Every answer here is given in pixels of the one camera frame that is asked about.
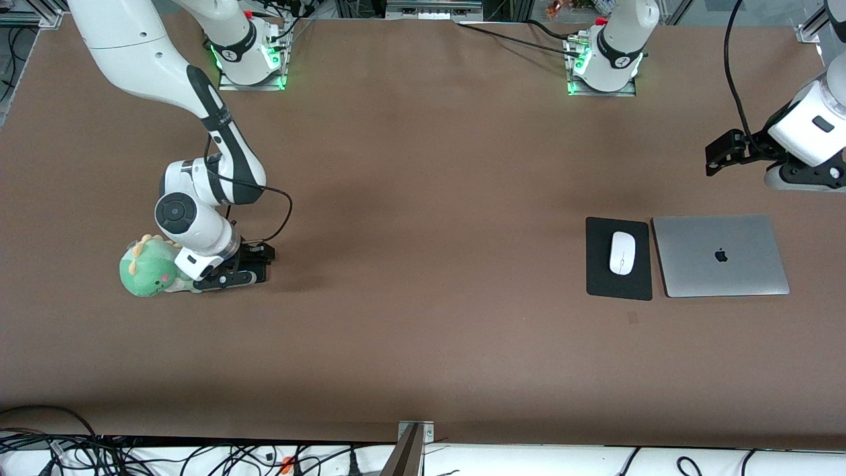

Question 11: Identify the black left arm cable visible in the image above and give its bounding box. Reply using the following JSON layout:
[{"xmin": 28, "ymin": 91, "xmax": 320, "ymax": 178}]
[{"xmin": 723, "ymin": 0, "xmax": 757, "ymax": 146}]

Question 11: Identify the grey power strip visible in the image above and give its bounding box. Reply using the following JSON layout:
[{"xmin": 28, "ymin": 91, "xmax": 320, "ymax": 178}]
[{"xmin": 385, "ymin": 0, "xmax": 484, "ymax": 20}]

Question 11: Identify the white cable tray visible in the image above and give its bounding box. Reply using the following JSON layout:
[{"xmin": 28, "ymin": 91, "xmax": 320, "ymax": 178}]
[{"xmin": 0, "ymin": 435, "xmax": 846, "ymax": 476}]

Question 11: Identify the white computer mouse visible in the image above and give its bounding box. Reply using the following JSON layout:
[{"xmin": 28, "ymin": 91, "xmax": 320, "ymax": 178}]
[{"xmin": 609, "ymin": 231, "xmax": 637, "ymax": 276}]

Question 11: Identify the black looped cable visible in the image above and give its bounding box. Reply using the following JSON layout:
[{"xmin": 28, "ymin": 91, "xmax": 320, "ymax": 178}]
[{"xmin": 0, "ymin": 404, "xmax": 101, "ymax": 452}]

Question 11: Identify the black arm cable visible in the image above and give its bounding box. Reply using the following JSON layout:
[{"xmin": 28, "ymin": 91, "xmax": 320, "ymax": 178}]
[
  {"xmin": 723, "ymin": 0, "xmax": 757, "ymax": 146},
  {"xmin": 202, "ymin": 132, "xmax": 294, "ymax": 244}
]

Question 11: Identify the aluminium corner profile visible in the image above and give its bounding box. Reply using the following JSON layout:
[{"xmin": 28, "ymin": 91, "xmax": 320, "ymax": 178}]
[{"xmin": 796, "ymin": 0, "xmax": 828, "ymax": 44}]

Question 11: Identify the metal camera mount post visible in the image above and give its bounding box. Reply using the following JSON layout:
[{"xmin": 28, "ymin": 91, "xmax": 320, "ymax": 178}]
[{"xmin": 380, "ymin": 420, "xmax": 436, "ymax": 476}]

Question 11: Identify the black cable on table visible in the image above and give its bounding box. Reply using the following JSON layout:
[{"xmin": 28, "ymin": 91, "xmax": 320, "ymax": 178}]
[{"xmin": 455, "ymin": 20, "xmax": 577, "ymax": 59}]

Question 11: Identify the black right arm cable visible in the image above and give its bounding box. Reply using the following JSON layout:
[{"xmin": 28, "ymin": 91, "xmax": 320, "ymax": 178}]
[{"xmin": 202, "ymin": 132, "xmax": 294, "ymax": 244}]

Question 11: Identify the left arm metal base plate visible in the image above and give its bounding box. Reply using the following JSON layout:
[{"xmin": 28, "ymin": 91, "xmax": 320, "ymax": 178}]
[{"xmin": 566, "ymin": 76, "xmax": 638, "ymax": 98}]

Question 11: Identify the green plush dinosaur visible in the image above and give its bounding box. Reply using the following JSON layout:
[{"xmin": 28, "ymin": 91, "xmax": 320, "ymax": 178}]
[{"xmin": 119, "ymin": 234, "xmax": 202, "ymax": 298}]

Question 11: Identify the silver laptop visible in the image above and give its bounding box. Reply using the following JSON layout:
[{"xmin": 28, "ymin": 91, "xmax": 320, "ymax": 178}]
[{"xmin": 652, "ymin": 214, "xmax": 791, "ymax": 298}]

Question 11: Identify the black mouse pad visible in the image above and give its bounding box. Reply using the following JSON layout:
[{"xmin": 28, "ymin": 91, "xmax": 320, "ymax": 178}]
[{"xmin": 585, "ymin": 216, "xmax": 654, "ymax": 301}]

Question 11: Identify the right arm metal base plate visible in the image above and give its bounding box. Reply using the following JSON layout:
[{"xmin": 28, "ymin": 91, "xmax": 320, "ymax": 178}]
[{"xmin": 217, "ymin": 66, "xmax": 287, "ymax": 92}]

